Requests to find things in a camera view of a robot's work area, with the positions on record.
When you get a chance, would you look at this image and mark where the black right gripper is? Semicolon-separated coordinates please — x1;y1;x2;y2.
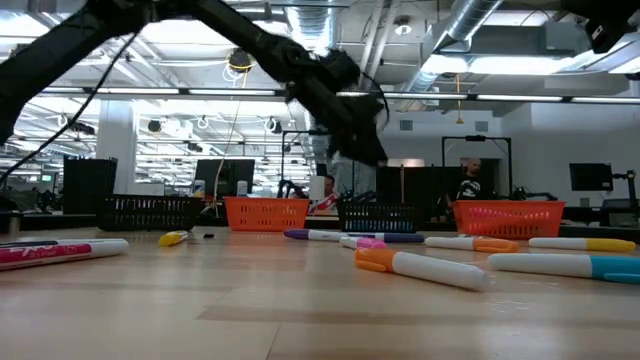
564;0;640;54

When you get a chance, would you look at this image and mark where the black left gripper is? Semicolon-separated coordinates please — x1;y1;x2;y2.
288;82;389;168

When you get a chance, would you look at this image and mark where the orange-capped white thin marker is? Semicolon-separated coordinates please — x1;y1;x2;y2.
424;235;521;254
354;247;492;293

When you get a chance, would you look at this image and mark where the yellow-capped white thin marker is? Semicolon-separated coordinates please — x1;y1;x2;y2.
528;236;637;253
158;230;190;248

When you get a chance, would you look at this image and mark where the black monitor on arm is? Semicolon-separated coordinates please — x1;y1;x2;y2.
569;162;615;192

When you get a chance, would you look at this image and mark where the person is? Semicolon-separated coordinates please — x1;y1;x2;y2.
312;174;341;214
452;157;489;202

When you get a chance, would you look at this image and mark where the black partition panel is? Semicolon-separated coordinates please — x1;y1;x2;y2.
375;164;451;204
63;157;119;216

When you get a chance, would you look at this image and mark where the black slotted plastic basket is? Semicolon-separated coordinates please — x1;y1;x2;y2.
97;194;204;232
338;199;418;234

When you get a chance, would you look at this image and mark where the pink-capped white thin marker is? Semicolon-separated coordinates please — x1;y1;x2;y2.
339;235;389;252

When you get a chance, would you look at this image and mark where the orange slotted plastic basket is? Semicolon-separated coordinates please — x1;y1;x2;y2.
223;196;311;233
452;199;566;239

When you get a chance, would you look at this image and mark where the round ceiling fixture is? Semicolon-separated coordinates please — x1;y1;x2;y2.
392;16;414;37

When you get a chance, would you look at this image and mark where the black desk monitor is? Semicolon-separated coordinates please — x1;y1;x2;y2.
194;158;256;199

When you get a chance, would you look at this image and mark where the LED light bar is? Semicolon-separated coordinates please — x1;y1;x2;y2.
0;85;640;105

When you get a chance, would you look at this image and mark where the blue-capped white thin marker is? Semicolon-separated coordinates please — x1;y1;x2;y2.
487;252;640;286

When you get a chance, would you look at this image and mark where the white building column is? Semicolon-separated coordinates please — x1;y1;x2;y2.
95;102;139;196

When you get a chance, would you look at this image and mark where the red thin dry-erase marker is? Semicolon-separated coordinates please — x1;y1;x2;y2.
0;241;130;272

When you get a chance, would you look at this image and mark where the black background frame rig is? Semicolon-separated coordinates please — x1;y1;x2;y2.
280;129;357;201
441;134;514;201

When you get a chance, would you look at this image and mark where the yellow hanging cord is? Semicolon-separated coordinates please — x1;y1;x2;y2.
453;73;464;125

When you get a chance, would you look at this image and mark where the silver ventilation duct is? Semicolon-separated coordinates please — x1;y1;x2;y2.
284;0;342;166
404;0;504;94

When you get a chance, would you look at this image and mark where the black ceiling-mounted camera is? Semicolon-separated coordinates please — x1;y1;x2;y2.
227;47;255;74

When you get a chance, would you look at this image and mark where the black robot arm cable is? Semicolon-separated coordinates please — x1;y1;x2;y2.
0;32;139;184

